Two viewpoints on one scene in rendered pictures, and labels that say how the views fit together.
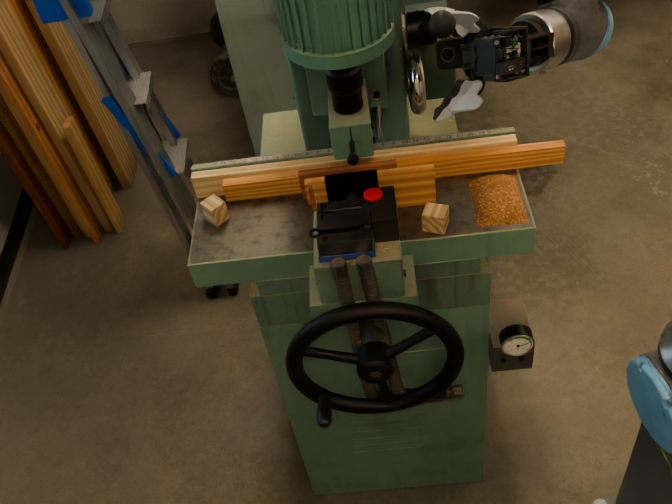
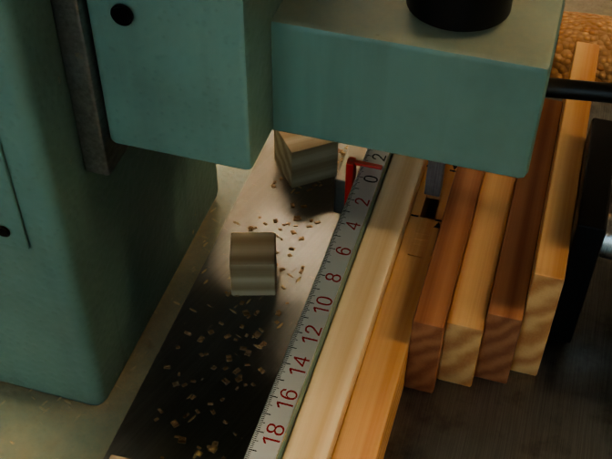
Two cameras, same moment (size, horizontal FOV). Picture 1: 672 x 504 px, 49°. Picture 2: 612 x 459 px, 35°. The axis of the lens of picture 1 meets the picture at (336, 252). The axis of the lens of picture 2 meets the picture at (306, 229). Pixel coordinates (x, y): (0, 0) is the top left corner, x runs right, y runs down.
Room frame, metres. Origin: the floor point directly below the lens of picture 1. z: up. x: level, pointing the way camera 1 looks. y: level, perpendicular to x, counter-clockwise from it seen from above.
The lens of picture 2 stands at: (1.03, 0.35, 1.33)
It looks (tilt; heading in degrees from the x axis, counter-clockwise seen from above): 45 degrees down; 280
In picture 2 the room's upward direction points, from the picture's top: straight up
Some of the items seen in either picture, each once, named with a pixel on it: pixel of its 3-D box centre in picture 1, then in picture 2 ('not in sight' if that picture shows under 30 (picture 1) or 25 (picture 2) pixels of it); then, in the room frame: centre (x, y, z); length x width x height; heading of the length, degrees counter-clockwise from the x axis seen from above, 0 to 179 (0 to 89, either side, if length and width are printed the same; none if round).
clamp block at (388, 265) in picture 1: (358, 252); not in sight; (0.85, -0.04, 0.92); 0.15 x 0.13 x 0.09; 84
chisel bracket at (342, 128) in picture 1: (351, 121); (411, 73); (1.06, -0.07, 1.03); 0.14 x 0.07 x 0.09; 174
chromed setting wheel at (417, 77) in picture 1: (415, 81); not in sight; (1.15, -0.20, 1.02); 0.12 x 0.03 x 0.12; 174
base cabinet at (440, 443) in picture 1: (378, 316); not in sight; (1.16, -0.08, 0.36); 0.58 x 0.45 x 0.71; 174
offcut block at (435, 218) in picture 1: (435, 218); not in sight; (0.89, -0.18, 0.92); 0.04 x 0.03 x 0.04; 62
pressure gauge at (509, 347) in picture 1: (516, 341); not in sight; (0.80, -0.30, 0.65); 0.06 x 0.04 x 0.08; 84
